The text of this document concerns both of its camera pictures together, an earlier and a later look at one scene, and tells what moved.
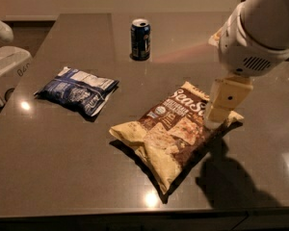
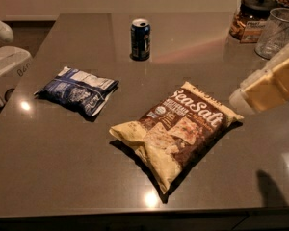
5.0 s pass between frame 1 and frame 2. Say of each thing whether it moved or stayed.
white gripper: moved
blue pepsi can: stayed
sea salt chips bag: stayed
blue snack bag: stayed
